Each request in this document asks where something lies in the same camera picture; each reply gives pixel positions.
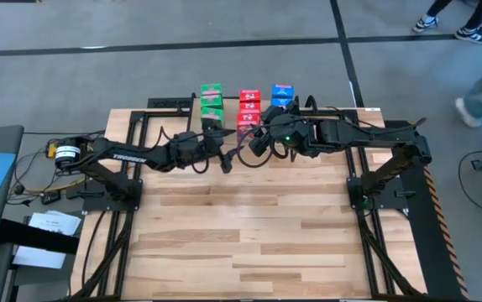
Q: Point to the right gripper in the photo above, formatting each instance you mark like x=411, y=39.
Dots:
x=291, y=132

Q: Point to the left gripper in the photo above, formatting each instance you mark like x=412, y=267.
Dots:
x=190, y=147

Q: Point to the red Froot Loops cereal box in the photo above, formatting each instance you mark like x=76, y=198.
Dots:
x=250, y=95
x=250, y=107
x=247, y=121

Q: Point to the blue Rice Krispies cereal box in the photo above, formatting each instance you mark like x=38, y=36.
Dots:
x=283, y=91
x=281, y=102

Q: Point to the green Apple Jacks cereal box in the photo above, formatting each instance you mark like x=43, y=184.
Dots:
x=211, y=102
x=212, y=117
x=211, y=90

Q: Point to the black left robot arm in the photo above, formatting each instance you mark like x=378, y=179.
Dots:
x=132, y=157

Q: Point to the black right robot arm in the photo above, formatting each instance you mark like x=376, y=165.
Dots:
x=350, y=132

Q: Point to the small black power box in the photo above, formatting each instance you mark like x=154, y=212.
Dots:
x=50, y=197

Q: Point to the white paper sheet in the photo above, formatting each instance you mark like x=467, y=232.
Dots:
x=39, y=256
x=54, y=222

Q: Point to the black mat with hazard stripes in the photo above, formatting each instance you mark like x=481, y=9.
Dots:
x=430, y=251

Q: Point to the black flat bar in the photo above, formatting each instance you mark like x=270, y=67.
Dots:
x=39, y=237

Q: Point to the wooden shelf black metal frame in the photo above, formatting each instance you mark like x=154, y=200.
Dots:
x=230, y=115

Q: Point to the black aluminium frame rails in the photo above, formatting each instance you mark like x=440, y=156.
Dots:
x=375, y=251
x=125, y=126

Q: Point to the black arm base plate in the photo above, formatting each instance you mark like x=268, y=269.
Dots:
x=98, y=203
x=396, y=197

